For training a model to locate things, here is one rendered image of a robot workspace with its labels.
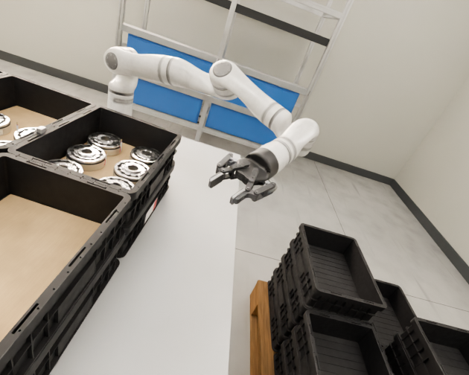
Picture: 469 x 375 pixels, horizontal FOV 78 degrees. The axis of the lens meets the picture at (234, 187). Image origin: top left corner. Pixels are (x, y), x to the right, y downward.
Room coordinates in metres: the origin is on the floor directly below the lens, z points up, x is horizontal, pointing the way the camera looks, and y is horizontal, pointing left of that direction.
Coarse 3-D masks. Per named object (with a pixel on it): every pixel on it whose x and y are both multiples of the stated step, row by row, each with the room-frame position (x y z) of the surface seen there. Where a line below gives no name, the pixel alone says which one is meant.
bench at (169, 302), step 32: (192, 160) 1.18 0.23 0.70; (192, 192) 0.94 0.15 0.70; (224, 192) 1.02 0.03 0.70; (160, 224) 0.70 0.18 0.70; (192, 224) 0.76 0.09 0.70; (224, 224) 0.82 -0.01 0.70; (128, 256) 0.54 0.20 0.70; (160, 256) 0.58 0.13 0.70; (192, 256) 0.62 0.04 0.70; (224, 256) 0.67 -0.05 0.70; (128, 288) 0.45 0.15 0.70; (160, 288) 0.48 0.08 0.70; (192, 288) 0.52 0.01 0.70; (224, 288) 0.56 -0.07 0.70; (96, 320) 0.35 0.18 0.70; (128, 320) 0.37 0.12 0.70; (160, 320) 0.40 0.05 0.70; (192, 320) 0.43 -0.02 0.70; (224, 320) 0.46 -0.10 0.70; (64, 352) 0.27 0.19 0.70; (96, 352) 0.29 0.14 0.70; (128, 352) 0.31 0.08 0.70; (160, 352) 0.34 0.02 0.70; (192, 352) 0.36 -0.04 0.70; (224, 352) 0.39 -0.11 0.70
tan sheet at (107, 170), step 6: (126, 144) 0.88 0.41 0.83; (126, 150) 0.84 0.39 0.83; (108, 156) 0.77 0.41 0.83; (114, 156) 0.78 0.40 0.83; (120, 156) 0.79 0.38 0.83; (126, 156) 0.80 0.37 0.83; (108, 162) 0.74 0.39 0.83; (114, 162) 0.75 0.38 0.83; (102, 168) 0.70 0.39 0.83; (108, 168) 0.71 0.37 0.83; (90, 174) 0.65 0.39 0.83; (96, 174) 0.66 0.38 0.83; (102, 174) 0.67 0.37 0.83; (108, 174) 0.68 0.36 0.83
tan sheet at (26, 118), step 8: (0, 112) 0.78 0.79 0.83; (8, 112) 0.80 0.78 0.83; (16, 112) 0.81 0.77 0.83; (24, 112) 0.83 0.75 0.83; (32, 112) 0.85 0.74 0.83; (16, 120) 0.77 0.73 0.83; (24, 120) 0.79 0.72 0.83; (32, 120) 0.81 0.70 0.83; (40, 120) 0.82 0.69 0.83; (48, 120) 0.84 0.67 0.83; (56, 120) 0.86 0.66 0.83; (0, 136) 0.66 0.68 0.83; (8, 136) 0.68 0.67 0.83
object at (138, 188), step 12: (96, 108) 0.86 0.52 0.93; (108, 108) 0.89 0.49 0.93; (72, 120) 0.73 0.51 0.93; (48, 132) 0.62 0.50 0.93; (168, 132) 0.89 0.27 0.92; (24, 144) 0.54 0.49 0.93; (24, 156) 0.50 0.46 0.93; (168, 156) 0.77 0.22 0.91; (60, 168) 0.51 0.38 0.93; (156, 168) 0.66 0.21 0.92; (96, 180) 0.51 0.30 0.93; (144, 180) 0.58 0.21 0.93; (132, 192) 0.52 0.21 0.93
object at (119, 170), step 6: (120, 162) 0.71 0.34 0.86; (126, 162) 0.73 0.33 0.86; (132, 162) 0.74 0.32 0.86; (138, 162) 0.75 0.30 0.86; (114, 168) 0.68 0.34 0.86; (120, 168) 0.68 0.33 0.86; (144, 168) 0.74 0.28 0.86; (120, 174) 0.66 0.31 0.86; (126, 174) 0.67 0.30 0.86; (132, 174) 0.68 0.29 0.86; (138, 174) 0.69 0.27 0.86
